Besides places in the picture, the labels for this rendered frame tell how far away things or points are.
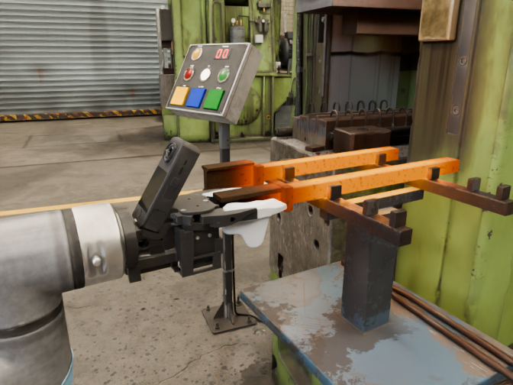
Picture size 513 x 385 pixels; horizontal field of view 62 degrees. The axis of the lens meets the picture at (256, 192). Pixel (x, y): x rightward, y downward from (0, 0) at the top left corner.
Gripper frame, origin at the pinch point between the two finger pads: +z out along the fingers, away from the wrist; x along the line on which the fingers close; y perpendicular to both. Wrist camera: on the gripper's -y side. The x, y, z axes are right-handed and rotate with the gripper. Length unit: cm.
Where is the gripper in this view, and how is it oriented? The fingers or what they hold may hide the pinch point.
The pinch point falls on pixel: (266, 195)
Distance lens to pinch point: 58.4
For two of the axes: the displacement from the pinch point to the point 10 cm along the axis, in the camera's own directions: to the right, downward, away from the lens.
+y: 0.0, 9.5, 3.1
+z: 8.7, -1.5, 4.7
